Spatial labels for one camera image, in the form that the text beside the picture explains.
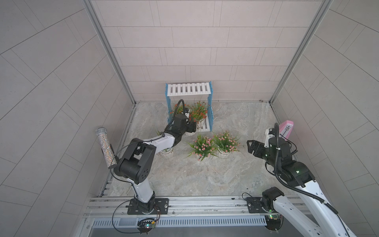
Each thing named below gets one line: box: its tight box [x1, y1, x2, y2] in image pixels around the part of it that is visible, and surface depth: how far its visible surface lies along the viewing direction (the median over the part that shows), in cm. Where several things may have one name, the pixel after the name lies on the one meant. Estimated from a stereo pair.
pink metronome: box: [278, 120, 295, 141], surface depth 85 cm
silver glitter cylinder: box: [95, 126, 118, 169], surface depth 70 cm
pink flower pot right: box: [212, 129, 241, 155], surface depth 82 cm
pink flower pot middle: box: [184, 135, 218, 162], surface depth 80 cm
